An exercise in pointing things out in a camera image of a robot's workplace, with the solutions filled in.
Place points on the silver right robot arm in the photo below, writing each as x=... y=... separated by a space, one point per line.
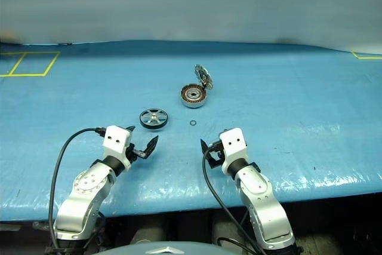
x=262 y=204

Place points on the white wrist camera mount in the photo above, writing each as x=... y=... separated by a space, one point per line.
x=234 y=147
x=115 y=141

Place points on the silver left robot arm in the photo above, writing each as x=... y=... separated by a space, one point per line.
x=86 y=189

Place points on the silver toothed motor cover plate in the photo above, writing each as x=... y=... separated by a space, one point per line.
x=204 y=76

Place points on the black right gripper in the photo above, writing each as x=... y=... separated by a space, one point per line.
x=216 y=153

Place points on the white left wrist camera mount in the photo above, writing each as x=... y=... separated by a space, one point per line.
x=115 y=141

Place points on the grey robot torso with logo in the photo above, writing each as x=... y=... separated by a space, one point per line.
x=179 y=250

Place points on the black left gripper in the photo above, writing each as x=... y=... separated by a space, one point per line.
x=131 y=153

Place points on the black silver spoked rotor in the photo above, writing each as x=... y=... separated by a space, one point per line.
x=153 y=118

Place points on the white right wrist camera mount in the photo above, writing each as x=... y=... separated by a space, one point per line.
x=234 y=147

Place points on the grey rounded shape under table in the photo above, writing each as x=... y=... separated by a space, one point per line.
x=146 y=234
x=226 y=228

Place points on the blue plastic table cover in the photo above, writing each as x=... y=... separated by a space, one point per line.
x=283 y=102

